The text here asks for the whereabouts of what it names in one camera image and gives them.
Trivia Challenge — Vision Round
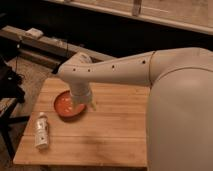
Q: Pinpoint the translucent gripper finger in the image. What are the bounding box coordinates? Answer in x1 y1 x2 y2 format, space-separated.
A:
88 100 96 111

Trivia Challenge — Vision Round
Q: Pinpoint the long wooden beam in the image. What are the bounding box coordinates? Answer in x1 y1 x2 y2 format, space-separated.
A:
0 25 113 61

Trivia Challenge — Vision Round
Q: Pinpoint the orange ceramic bowl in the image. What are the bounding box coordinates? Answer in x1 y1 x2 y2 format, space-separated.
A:
54 90 86 118

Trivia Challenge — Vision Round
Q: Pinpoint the wooden table board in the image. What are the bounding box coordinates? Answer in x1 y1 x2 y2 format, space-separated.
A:
13 78 149 167

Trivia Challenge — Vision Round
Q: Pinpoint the black stand at left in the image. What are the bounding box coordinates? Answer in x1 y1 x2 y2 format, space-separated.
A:
0 57 29 159

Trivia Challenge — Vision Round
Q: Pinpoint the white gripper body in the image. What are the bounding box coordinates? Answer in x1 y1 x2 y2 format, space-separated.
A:
69 83 92 104

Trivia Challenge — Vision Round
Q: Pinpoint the white plastic bottle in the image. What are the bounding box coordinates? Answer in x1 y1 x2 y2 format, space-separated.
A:
35 112 49 150

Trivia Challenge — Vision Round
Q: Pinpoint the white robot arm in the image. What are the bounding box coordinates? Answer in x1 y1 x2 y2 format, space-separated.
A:
58 47 213 171

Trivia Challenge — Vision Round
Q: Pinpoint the white small object on beam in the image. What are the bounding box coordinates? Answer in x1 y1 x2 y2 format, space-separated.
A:
25 28 43 38

